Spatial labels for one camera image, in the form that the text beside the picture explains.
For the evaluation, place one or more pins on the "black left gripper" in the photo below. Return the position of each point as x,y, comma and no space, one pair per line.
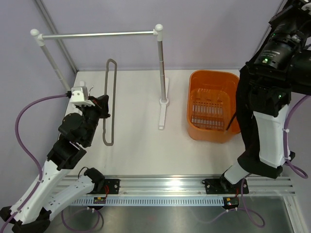
101,106

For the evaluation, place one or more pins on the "black shorts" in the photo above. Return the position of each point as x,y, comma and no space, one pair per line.
248,161

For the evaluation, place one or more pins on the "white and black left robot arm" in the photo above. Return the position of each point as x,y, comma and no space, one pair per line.
35,210

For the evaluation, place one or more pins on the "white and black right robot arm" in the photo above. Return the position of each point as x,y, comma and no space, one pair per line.
280,67

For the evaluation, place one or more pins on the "silver clothes rack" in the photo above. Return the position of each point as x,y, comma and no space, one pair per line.
157,32

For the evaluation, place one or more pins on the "orange plastic basket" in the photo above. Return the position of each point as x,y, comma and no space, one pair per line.
212,105

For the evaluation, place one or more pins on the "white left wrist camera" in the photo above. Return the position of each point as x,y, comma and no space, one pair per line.
80,95

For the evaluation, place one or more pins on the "aluminium mounting rail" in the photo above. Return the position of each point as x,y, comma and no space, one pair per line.
194,185

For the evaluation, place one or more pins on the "white slotted cable duct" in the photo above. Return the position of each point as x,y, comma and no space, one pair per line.
149,201

